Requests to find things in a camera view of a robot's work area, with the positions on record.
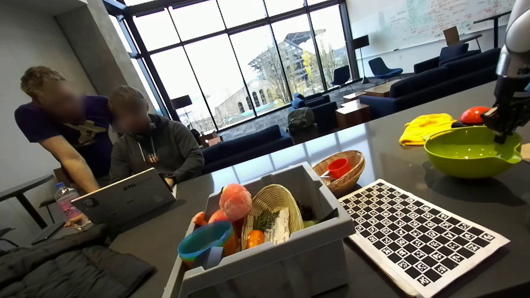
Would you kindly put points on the green bowl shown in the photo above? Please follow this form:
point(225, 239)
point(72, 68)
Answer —
point(472, 153)

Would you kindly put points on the black jacket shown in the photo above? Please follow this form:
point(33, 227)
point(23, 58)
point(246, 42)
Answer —
point(79, 265)

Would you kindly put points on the red ball toy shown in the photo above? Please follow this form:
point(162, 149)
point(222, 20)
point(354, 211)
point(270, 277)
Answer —
point(472, 115)

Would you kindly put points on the checkerboard calibration board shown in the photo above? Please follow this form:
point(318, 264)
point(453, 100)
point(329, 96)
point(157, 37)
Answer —
point(419, 245)

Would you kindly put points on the grey plastic bin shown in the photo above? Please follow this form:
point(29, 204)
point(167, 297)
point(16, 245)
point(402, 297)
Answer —
point(308, 264)

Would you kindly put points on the pink peach toy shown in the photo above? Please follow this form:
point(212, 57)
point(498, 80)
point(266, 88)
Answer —
point(235, 201)

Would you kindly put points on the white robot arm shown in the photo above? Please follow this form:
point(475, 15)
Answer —
point(513, 58)

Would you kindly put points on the grey laptop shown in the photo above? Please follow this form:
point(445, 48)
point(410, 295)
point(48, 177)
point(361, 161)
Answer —
point(124, 201)

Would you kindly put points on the wicker basket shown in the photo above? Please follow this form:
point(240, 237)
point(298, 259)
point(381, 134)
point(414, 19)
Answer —
point(347, 181)

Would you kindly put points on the person in purple shirt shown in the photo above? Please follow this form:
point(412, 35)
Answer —
point(71, 128)

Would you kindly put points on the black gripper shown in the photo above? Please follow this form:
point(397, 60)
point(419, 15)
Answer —
point(510, 108)

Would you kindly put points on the yellow cloth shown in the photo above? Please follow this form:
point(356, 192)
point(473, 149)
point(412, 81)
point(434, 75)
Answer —
point(420, 128)

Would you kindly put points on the plastic water bottle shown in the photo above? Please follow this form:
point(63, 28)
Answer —
point(63, 197)

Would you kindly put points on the blue measuring cup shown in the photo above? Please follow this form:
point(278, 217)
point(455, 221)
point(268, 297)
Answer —
point(203, 247)

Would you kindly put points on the person in grey hoodie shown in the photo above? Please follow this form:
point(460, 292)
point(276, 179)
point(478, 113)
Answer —
point(147, 139)

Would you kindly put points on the red cup in basket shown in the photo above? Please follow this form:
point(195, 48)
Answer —
point(337, 168)

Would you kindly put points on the dark blue sofa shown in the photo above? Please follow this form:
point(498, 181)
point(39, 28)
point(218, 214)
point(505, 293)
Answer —
point(243, 148)

